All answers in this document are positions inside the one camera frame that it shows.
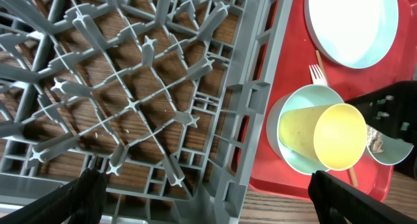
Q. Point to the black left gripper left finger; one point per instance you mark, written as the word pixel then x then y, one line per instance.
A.
pixel 80 201

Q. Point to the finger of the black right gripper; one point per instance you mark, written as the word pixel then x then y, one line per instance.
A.
pixel 391 110

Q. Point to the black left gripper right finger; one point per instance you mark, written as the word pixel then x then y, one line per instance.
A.
pixel 337 202

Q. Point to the mint green bowl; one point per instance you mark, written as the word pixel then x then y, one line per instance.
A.
pixel 394 150

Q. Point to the yellow plastic cup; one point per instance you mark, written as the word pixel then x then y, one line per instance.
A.
pixel 333 135

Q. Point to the grey plastic dishwasher rack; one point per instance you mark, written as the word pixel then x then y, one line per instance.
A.
pixel 166 98

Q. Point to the wooden chopstick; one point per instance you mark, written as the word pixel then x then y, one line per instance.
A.
pixel 321 65

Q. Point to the white plastic fork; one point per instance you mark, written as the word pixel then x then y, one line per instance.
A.
pixel 317 75

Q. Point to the light blue plate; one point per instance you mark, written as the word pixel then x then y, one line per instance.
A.
pixel 353 33

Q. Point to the red plastic tray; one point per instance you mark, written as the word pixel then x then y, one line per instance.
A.
pixel 270 173

